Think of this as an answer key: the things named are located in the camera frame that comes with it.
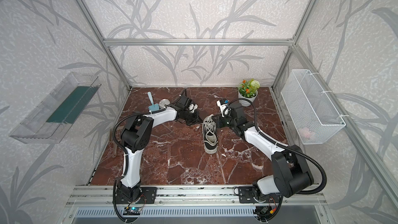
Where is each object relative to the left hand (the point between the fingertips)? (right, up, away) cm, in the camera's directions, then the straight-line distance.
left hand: (205, 116), depth 96 cm
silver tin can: (-30, +9, +9) cm, 32 cm away
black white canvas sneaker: (+3, -16, -12) cm, 20 cm away
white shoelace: (+3, -5, -3) cm, 7 cm away
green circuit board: (-34, -41, -25) cm, 59 cm away
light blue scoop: (-37, +6, +12) cm, 39 cm away
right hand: (+4, +3, -10) cm, 12 cm away
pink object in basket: (+48, -5, -24) cm, 53 cm away
